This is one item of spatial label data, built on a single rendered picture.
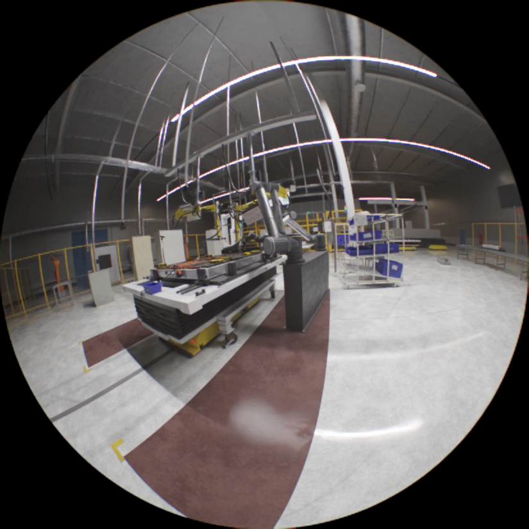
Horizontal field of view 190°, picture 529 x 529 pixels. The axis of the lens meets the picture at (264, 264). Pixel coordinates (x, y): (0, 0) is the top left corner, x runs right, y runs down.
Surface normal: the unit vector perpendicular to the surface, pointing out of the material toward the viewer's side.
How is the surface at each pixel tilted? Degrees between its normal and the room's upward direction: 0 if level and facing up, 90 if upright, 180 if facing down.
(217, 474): 0
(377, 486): 0
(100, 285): 90
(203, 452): 0
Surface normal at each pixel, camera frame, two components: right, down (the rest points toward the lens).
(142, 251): 0.92, -0.03
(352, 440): -0.09, -0.99
